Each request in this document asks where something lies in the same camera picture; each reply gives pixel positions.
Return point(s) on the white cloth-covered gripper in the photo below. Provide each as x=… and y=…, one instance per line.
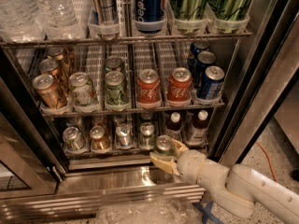
x=191, y=163

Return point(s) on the green soda can bottom shelf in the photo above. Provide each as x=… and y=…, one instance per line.
x=164, y=145

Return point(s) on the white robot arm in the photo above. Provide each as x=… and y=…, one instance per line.
x=236, y=189

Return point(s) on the silver can bottom shelf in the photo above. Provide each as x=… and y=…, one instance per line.
x=123, y=132

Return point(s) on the red Coca-Cola can right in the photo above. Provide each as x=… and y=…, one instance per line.
x=178, y=90

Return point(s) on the red coca-cola can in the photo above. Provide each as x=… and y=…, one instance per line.
x=178, y=90
x=148, y=88

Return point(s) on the red Coca-Cola can left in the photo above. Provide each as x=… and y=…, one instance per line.
x=148, y=88

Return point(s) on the blue Pepsi can front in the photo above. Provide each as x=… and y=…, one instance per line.
x=211, y=84

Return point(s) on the orange-brown can bottom shelf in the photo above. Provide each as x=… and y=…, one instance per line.
x=99, y=140

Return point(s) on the green can middle shelf front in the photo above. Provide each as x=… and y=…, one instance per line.
x=115, y=89

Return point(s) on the silver-green can bottom left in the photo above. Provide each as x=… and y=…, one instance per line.
x=74, y=139

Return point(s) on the blue Pepsi can middle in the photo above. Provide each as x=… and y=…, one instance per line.
x=204, y=60

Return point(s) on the white-green can middle shelf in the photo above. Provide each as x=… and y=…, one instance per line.
x=82, y=90

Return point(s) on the green can middle shelf back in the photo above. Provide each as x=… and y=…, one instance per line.
x=114, y=63

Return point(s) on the blue Pepsi can back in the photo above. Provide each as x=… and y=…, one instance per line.
x=195, y=48

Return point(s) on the stainless steel fridge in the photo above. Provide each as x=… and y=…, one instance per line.
x=259, y=62

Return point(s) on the gold can front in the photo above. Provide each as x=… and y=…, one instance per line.
x=49, y=91

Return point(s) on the gold can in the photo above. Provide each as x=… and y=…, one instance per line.
x=52, y=67
x=61, y=55
x=49, y=91

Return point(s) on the open fridge door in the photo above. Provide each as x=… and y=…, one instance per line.
x=28, y=167

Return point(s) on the gold can middle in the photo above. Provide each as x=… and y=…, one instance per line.
x=52, y=67

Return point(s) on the tall silver plaid can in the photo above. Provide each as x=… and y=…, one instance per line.
x=104, y=21

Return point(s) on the tall green can left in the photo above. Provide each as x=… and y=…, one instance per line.
x=188, y=14

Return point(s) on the tall green can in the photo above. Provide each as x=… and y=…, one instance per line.
x=228, y=12
x=188, y=14

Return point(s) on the gold can back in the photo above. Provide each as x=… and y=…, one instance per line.
x=61, y=55

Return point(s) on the tall blue Pepsi can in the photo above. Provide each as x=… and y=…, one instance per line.
x=149, y=16

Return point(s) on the tall green can right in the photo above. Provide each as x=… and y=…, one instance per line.
x=228, y=12

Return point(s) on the brown bottle white cap left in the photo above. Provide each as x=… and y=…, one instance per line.
x=173, y=126

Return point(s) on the brown bottle white cap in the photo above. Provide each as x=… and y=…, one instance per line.
x=173, y=126
x=197, y=130

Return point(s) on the brown bottle white cap right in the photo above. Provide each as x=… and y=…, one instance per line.
x=197, y=130

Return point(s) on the clear plastic wrap bundle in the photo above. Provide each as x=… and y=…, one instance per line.
x=153, y=211

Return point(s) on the blue tape on floor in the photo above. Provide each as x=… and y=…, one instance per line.
x=206, y=213

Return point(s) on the clear water bottle right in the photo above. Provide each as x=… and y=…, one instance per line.
x=59, y=19

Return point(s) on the clear water bottle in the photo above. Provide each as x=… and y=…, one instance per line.
x=59, y=19
x=17, y=23

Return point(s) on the clear water bottle left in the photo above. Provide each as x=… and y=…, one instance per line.
x=17, y=23

